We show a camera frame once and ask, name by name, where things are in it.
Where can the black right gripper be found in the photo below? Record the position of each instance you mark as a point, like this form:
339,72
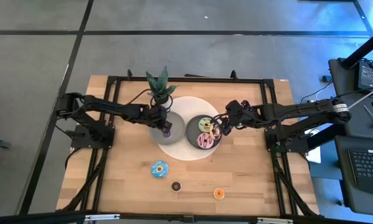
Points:
239,114

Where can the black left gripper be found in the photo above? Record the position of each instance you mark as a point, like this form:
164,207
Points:
156,115

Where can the small purple donut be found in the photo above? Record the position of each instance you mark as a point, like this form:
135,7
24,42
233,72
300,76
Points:
167,135

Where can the large chocolate frosted donut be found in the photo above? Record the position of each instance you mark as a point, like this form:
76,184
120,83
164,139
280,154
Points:
215,133

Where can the large green frosted donut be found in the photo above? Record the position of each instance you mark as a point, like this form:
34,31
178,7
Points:
204,123

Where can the large pink frosted donut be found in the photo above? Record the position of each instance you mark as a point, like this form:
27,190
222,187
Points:
205,141

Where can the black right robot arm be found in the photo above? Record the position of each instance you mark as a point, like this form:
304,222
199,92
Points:
298,112

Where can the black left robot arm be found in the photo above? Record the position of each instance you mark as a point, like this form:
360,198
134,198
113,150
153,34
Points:
111,109

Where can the light grey plate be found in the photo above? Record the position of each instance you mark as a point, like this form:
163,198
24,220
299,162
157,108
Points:
177,130

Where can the dark grey plate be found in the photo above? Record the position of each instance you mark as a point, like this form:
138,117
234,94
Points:
190,132

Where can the white plant pot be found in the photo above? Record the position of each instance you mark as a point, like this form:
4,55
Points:
157,101

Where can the round white plate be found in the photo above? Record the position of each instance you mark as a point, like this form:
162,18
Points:
186,154

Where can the large blue frosted donut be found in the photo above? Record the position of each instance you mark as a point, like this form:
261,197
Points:
159,169

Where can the green snake plant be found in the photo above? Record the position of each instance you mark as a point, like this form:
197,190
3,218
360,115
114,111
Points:
159,85

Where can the small dark chocolate donut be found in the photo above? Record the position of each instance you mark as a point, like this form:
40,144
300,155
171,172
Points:
176,186

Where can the small orange donut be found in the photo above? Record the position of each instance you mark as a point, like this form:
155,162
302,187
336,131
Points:
219,193

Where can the white paper sheet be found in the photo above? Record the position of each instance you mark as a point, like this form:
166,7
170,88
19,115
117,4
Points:
315,154

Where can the black floor plug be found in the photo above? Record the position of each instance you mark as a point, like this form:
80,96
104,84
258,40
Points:
326,78

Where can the dark grey laptop table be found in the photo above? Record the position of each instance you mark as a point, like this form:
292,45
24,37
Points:
345,186

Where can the dark grey side table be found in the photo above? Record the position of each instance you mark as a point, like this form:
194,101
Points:
360,124

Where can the black keyboard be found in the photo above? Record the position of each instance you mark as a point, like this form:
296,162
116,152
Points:
368,169

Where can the black power adapter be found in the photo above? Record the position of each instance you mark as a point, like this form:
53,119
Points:
366,76

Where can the black stand pole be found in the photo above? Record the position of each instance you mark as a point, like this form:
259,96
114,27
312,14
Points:
365,49

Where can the black crossbar with silver brackets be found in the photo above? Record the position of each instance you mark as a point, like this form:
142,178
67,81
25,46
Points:
33,217

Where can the black aluminium table frame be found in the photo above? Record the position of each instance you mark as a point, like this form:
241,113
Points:
189,79

